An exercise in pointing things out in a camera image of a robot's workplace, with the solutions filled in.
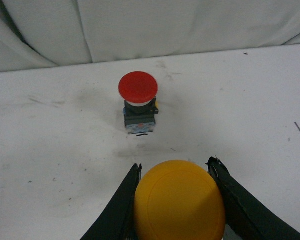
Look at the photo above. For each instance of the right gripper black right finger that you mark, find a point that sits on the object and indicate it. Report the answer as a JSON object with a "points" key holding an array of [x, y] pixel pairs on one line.
{"points": [[246, 218]]}

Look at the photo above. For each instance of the grey curtain backdrop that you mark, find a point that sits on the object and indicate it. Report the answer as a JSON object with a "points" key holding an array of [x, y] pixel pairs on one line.
{"points": [[37, 34]]}

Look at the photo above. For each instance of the red mushroom push button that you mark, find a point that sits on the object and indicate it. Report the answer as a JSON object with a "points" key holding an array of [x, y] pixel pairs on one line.
{"points": [[139, 91]]}

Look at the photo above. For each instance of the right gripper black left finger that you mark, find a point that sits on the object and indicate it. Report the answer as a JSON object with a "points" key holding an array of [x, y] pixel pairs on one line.
{"points": [[116, 222]]}

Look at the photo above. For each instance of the yellow mushroom push button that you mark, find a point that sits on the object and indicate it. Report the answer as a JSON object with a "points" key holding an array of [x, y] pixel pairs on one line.
{"points": [[178, 200]]}

